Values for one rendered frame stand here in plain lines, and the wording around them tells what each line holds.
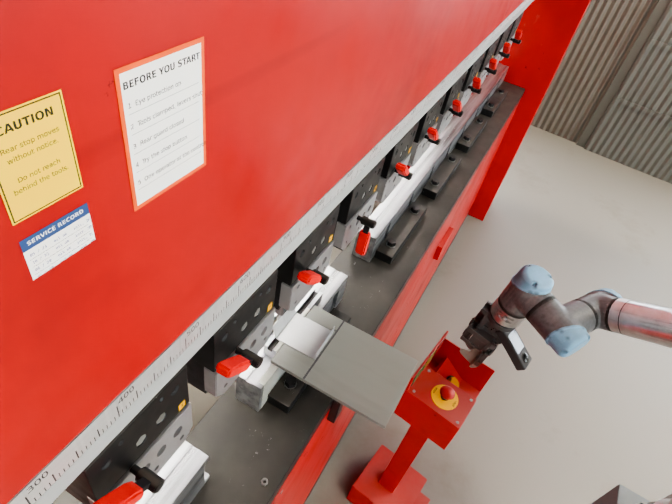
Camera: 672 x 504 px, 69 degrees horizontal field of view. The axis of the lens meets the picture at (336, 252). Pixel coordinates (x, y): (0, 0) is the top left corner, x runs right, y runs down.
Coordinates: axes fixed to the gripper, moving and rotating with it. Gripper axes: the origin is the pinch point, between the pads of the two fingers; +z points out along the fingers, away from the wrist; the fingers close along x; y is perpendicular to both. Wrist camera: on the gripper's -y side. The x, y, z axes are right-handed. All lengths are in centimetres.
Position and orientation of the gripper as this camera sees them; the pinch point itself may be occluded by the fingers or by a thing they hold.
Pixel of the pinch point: (474, 365)
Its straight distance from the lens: 136.4
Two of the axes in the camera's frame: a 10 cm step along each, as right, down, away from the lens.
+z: -2.3, 6.7, 7.1
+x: -5.9, 4.8, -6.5
